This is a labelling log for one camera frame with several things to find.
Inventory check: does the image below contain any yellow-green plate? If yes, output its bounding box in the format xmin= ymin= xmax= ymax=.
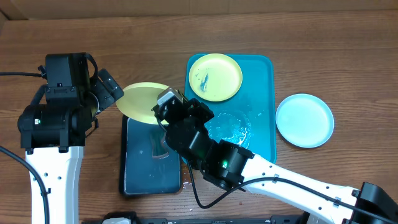
xmin=116 ymin=82 xmax=168 ymax=124
xmin=188 ymin=54 xmax=243 ymax=102

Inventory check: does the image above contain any green scrubbing sponge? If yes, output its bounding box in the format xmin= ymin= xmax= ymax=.
xmin=150 ymin=128 xmax=169 ymax=159

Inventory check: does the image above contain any light blue plate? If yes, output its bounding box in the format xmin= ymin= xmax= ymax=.
xmin=275 ymin=93 xmax=335 ymax=148

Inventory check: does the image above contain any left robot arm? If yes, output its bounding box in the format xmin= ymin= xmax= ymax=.
xmin=17 ymin=68 xmax=124 ymax=223

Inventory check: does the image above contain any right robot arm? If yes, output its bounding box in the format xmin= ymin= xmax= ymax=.
xmin=152 ymin=97 xmax=397 ymax=223

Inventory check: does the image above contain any teal plastic tray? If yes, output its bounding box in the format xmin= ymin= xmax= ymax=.
xmin=184 ymin=54 xmax=277 ymax=163

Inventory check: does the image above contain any black rectangular tray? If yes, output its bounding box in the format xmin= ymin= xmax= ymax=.
xmin=119 ymin=116 xmax=182 ymax=197

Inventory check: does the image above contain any yellow-green plate top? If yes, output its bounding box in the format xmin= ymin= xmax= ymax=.
xmin=188 ymin=54 xmax=243 ymax=102

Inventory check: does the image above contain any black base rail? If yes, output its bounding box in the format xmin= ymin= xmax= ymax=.
xmin=81 ymin=211 xmax=312 ymax=224

